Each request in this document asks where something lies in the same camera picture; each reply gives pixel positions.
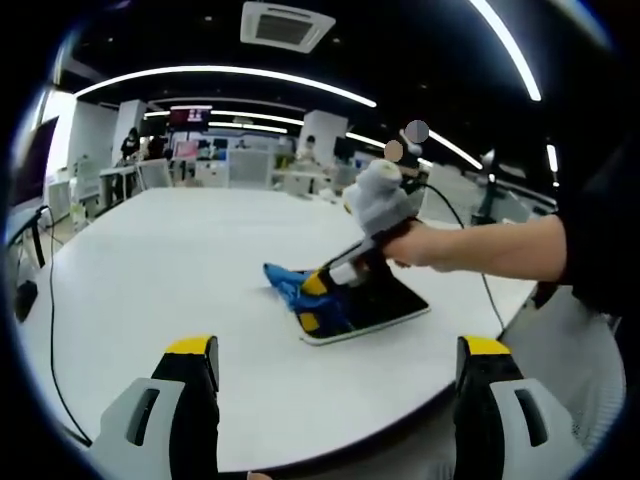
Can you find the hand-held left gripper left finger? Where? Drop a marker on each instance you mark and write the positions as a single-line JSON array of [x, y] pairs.
[[165, 400]]

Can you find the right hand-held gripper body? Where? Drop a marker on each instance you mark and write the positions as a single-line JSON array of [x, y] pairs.
[[382, 200]]

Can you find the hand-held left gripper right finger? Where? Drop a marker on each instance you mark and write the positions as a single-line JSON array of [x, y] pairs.
[[505, 400]]

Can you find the blue cleaning cloth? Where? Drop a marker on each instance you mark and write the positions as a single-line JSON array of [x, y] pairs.
[[287, 287]]

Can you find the person's right hand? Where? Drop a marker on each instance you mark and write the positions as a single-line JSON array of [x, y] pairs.
[[415, 247]]

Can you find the person's left hand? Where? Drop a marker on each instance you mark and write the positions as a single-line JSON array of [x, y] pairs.
[[260, 476]]

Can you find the white mesh office chair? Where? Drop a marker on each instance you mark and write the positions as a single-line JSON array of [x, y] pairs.
[[575, 360]]

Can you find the small black device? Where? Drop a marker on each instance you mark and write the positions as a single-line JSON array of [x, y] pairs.
[[25, 299]]

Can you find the ceiling air conditioner vent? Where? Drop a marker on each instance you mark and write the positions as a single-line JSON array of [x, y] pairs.
[[287, 25]]

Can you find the straight ceiling light strip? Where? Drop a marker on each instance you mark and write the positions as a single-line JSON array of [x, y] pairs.
[[510, 45]]

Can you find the long curved ceiling light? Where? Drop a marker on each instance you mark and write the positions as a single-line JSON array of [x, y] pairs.
[[225, 75]]

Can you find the person's black sleeve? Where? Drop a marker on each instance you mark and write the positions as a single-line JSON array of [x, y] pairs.
[[605, 225]]

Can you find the hanging display screen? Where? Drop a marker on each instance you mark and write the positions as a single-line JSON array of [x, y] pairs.
[[191, 115]]

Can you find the dark computer monitor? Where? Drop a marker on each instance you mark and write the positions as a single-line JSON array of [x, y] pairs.
[[30, 165]]

